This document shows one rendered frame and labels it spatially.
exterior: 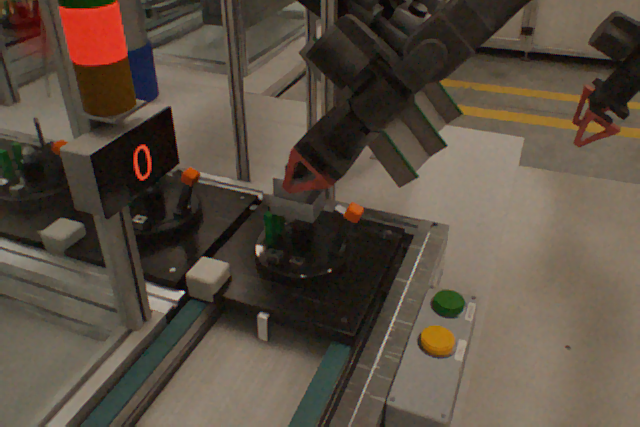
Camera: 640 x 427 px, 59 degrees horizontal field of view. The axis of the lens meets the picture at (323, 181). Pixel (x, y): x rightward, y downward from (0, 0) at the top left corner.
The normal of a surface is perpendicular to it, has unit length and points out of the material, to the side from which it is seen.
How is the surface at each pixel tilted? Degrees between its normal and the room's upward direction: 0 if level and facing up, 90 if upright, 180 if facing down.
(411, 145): 45
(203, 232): 0
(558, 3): 90
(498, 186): 0
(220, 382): 0
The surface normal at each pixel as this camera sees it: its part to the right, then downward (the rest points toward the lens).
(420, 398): 0.00, -0.86
